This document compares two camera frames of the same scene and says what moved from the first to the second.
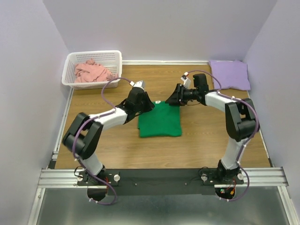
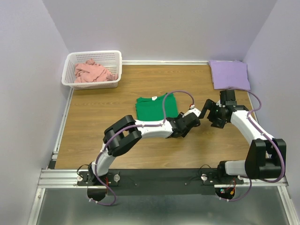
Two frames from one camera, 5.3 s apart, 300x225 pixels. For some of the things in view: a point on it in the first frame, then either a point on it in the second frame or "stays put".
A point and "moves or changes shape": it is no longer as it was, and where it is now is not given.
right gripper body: (180, 93) -> (211, 112)
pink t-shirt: (91, 71) stays put
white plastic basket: (89, 70) stays put
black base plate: (158, 182) stays put
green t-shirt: (163, 120) moves or changes shape
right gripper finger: (175, 99) -> (206, 106)
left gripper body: (142, 100) -> (191, 119)
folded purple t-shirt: (231, 74) stays put
